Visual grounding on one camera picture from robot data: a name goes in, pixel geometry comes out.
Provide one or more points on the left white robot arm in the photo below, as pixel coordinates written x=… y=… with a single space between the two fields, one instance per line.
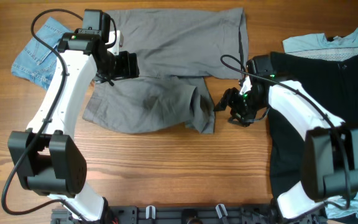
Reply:
x=45 y=156

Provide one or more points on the black shorts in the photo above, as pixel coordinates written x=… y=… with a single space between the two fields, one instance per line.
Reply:
x=334 y=85

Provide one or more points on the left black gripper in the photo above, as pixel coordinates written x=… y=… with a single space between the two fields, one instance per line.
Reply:
x=128 y=66

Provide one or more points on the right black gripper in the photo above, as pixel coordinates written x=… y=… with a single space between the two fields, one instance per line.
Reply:
x=230 y=97

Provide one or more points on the light blue shirt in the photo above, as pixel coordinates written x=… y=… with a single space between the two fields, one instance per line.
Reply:
x=318 y=46

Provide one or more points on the black mounting rail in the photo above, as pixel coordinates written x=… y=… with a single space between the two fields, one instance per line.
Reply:
x=219 y=214

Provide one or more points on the grey shorts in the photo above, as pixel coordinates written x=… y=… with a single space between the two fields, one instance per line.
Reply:
x=176 y=50

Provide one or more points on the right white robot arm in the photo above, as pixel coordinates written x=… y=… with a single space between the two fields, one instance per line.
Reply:
x=329 y=173

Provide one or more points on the folded blue denim shorts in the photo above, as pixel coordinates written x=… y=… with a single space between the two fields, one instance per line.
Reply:
x=36 y=63

